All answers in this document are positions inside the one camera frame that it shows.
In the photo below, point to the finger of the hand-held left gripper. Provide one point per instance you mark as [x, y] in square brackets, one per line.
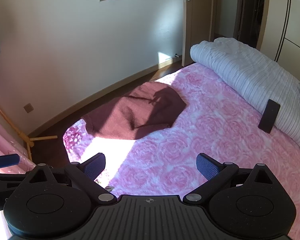
[7, 160]
[7, 180]

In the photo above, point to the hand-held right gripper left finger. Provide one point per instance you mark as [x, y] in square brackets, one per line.
[96, 167]

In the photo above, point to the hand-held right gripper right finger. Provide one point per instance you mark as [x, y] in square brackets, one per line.
[207, 167]

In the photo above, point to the maroon knit sweater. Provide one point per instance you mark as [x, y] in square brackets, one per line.
[130, 115]

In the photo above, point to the pink curtain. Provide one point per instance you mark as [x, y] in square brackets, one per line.
[5, 142]

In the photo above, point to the pink floral blanket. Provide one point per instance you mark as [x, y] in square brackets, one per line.
[215, 140]

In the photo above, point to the bamboo rack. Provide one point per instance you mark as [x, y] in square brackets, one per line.
[27, 140]

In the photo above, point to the black rectangular phone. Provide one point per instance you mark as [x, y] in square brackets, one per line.
[269, 116]

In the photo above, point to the white striped duvet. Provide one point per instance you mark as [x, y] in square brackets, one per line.
[252, 72]

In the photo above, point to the wooden door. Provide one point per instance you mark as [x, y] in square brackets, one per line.
[198, 25]

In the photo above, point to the cream wardrobe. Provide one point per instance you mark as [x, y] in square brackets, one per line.
[296, 25]

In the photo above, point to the gold wall socket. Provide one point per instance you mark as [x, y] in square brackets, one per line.
[28, 108]

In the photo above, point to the wooden door frame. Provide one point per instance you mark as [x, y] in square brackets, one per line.
[263, 17]

